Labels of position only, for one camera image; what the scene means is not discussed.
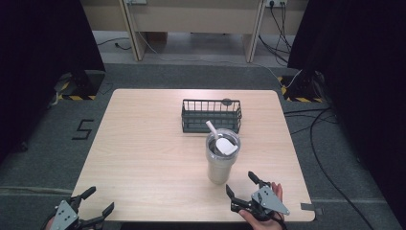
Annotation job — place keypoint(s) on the white spoon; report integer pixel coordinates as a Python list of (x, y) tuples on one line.
[(211, 127)]

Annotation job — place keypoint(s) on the person's left hand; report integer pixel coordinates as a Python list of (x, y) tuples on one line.
[(49, 226)]

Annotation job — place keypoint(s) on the stand base with striped tape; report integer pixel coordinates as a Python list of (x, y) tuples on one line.
[(303, 92), (91, 83)]

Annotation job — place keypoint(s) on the white wall socket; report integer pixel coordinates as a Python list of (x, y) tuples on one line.
[(276, 2)]

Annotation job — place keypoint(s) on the grey tape strip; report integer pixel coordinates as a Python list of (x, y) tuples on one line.
[(310, 207)]

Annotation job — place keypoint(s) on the dark round disc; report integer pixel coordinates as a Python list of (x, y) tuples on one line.
[(227, 101)]

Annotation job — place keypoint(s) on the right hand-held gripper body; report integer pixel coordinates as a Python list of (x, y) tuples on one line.
[(269, 200)]

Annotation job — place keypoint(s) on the beige desk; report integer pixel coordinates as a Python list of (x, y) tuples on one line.
[(194, 16)]

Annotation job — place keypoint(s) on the grey tumbler cup with lid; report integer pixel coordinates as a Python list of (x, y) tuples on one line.
[(219, 167)]

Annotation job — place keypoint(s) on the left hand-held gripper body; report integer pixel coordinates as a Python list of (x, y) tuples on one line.
[(63, 217)]

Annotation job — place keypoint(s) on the black curtain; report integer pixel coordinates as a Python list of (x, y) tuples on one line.
[(38, 57), (360, 64)]

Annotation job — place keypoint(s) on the person's right hand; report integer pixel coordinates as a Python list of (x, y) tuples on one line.
[(260, 224)]

